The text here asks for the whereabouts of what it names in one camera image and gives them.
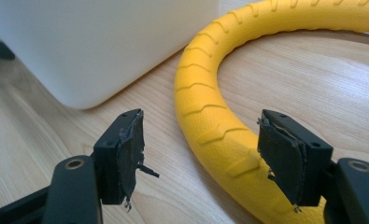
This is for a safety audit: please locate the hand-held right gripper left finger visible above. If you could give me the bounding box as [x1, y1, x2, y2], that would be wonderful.
[92, 108, 161, 213]

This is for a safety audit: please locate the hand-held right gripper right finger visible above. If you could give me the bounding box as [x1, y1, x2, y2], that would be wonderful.
[256, 108, 334, 214]

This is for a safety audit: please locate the yellow ribbed ring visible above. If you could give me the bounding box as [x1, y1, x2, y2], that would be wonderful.
[174, 0, 369, 224]

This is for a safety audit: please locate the white plastic box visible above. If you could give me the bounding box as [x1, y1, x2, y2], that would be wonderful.
[0, 0, 221, 110]

